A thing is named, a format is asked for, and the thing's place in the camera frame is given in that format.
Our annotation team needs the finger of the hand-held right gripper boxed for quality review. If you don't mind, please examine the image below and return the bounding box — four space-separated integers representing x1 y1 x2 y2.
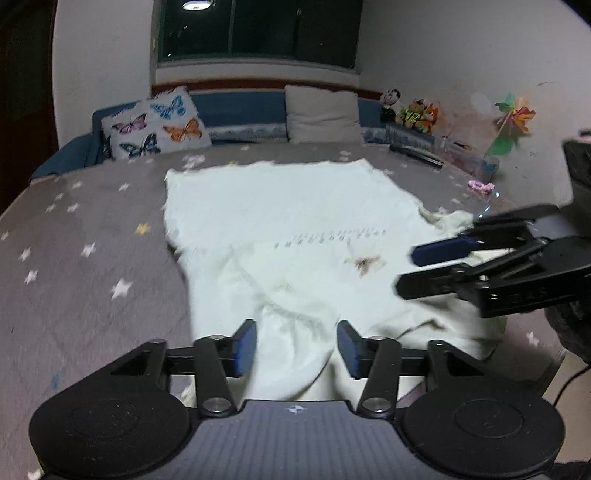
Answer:
396 237 550 303
411 204 561 267

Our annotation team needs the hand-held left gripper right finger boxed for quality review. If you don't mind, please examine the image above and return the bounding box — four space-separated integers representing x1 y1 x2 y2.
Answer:
337 320 483 418

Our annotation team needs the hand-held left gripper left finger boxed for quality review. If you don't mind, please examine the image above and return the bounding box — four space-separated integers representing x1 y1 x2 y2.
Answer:
111 319 257 418

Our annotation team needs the pale green lace-trimmed garment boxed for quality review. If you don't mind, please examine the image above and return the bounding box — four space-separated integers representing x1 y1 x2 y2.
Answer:
164 158 509 402

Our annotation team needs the clear plastic box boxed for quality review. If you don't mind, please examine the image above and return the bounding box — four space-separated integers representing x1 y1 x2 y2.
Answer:
438 138 502 178

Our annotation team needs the long black bar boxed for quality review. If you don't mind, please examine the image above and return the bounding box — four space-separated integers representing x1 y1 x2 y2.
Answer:
389 144 445 168

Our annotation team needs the brown bear plush toy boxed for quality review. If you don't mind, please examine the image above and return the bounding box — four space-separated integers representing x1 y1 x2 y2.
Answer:
399 99 428 130

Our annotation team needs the panda plush toy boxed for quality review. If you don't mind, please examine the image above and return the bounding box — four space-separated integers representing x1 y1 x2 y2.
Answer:
379 89 402 123

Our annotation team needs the colourful pinwheel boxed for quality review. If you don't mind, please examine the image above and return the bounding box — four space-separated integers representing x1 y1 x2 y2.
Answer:
485 92 536 158

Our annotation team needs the grey star-print tablecloth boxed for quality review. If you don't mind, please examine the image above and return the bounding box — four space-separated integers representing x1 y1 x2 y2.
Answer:
0 143 568 480

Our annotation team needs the plain grey pillow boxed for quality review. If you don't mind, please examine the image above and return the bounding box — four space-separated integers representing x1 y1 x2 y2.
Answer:
284 84 362 144

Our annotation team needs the blue sofa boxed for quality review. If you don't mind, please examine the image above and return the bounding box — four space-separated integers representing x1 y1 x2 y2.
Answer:
30 90 435 181

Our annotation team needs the butterfly print pillow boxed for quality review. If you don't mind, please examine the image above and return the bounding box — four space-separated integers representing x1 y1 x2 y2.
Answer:
100 87 212 161

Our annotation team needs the dark window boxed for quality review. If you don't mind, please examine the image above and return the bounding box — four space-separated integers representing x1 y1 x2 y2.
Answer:
157 0 363 70

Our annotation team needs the dark wooden door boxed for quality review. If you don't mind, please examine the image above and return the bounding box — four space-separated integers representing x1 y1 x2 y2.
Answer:
0 14 58 153

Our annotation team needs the black cable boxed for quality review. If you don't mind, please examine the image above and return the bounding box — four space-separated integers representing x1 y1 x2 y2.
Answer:
553 367 585 404

